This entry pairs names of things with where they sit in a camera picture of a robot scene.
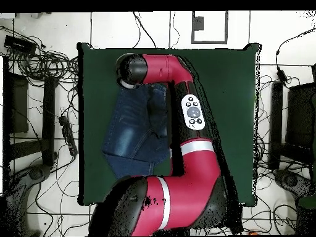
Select grey stand base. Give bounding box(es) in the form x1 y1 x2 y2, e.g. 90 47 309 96
3 164 53 236

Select black metal stand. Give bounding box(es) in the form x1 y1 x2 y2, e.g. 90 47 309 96
268 62 316 171
2 56 59 171

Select black power adapter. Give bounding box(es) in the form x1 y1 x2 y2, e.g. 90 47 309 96
275 69 288 83

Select blue denim jeans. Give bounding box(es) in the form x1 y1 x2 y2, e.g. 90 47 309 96
101 82 173 180

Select dark stand base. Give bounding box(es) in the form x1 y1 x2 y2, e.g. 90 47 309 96
272 168 315 198

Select black rectangular box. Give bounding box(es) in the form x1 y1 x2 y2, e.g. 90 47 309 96
4 35 38 54

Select small grey square plate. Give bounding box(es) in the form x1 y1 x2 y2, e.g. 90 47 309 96
193 15 205 31

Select grey square floor frame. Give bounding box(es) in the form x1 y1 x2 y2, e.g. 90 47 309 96
191 10 228 44

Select tangled black cables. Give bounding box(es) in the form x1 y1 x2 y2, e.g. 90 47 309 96
0 25 80 85

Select dark green table cloth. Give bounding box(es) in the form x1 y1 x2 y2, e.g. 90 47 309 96
77 41 262 207

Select black power strip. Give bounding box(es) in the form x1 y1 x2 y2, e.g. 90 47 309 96
58 115 79 157

